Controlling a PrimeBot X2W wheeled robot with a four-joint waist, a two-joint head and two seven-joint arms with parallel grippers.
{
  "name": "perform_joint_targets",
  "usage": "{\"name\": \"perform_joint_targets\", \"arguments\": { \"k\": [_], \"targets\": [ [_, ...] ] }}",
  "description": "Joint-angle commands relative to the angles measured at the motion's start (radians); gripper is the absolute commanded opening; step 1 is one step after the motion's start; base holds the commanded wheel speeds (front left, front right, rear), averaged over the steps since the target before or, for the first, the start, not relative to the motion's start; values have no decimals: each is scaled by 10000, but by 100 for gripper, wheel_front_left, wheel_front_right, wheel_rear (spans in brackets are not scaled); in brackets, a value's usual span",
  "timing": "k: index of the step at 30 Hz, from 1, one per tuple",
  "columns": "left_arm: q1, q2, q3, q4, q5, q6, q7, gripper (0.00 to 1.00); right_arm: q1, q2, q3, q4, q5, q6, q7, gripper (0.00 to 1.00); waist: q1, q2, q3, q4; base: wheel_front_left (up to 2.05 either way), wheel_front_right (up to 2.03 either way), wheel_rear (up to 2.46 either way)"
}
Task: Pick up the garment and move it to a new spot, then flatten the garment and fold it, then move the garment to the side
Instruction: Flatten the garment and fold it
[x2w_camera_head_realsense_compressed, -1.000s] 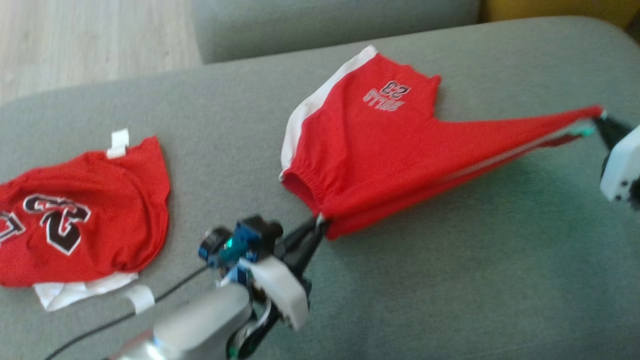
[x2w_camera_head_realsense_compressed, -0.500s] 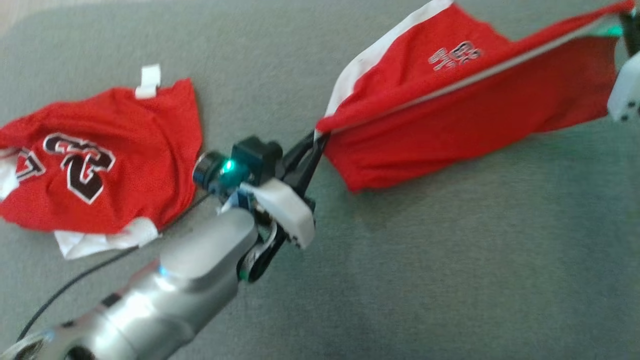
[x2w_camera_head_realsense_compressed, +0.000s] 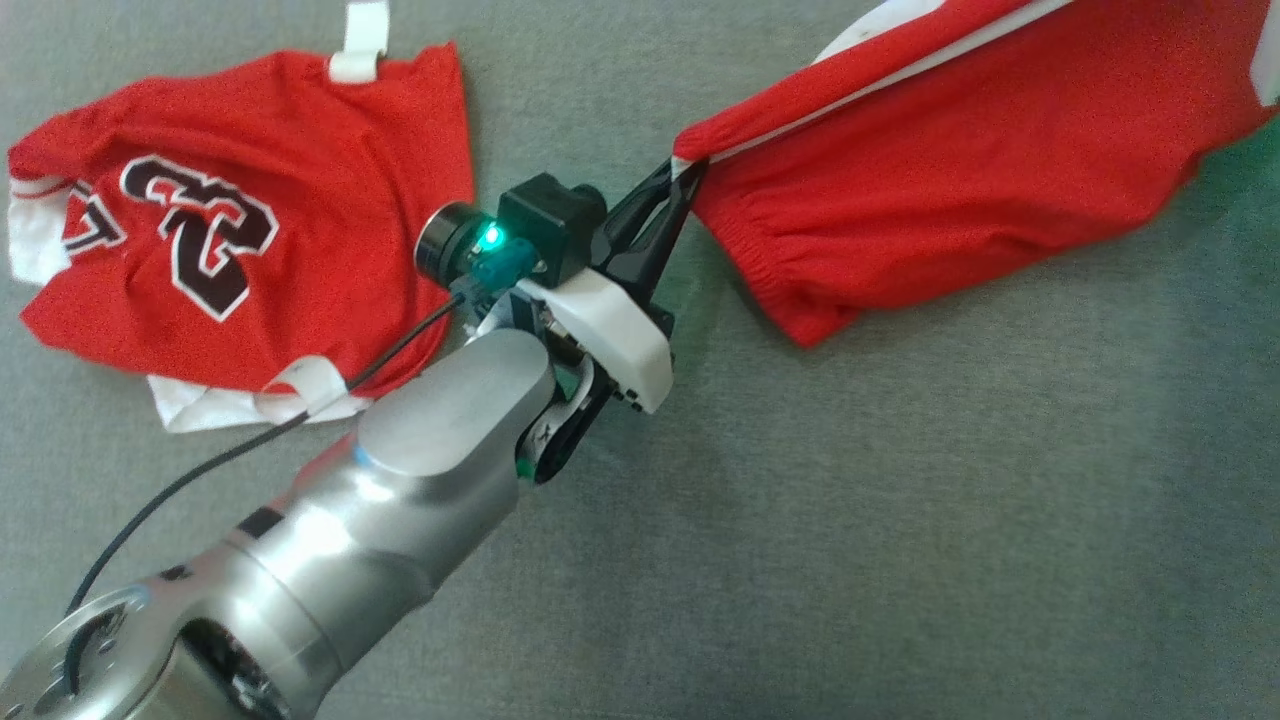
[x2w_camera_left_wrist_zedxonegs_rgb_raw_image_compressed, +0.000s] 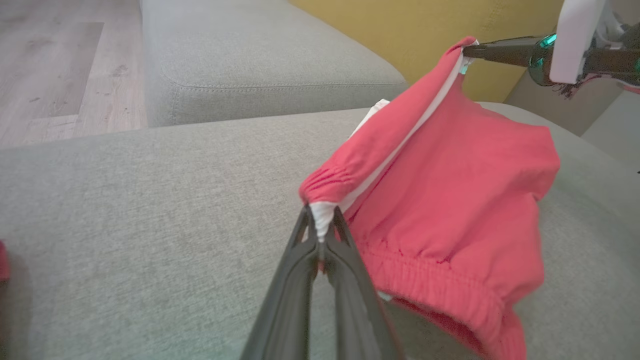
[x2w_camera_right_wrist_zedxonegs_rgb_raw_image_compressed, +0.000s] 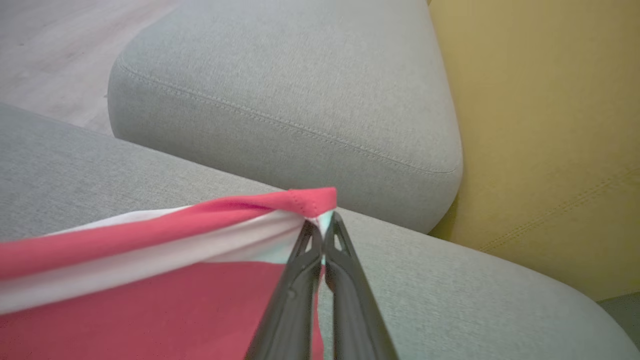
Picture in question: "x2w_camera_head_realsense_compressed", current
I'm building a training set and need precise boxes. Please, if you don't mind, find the red shorts white side stripe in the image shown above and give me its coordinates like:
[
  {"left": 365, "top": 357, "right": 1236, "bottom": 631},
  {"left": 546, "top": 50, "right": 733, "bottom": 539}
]
[{"left": 672, "top": 0, "right": 1280, "bottom": 349}]

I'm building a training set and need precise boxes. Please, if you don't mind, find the large grey sofa seat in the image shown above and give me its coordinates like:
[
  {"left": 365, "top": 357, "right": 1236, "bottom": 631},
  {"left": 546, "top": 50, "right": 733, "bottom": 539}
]
[{"left": 0, "top": 0, "right": 1280, "bottom": 720}]

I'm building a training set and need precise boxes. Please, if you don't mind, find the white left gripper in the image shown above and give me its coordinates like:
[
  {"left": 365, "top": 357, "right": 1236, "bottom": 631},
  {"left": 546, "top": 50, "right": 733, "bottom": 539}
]
[{"left": 495, "top": 158, "right": 709, "bottom": 486}]

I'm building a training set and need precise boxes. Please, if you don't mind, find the red jersey number 23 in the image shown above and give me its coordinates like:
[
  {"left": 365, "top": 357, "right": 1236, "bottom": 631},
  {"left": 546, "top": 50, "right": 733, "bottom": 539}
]
[{"left": 8, "top": 0, "right": 476, "bottom": 434}]

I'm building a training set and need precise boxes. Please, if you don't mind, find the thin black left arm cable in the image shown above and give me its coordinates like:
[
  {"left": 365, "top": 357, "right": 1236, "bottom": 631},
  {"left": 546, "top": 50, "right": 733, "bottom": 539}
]
[{"left": 64, "top": 290, "right": 469, "bottom": 617}]

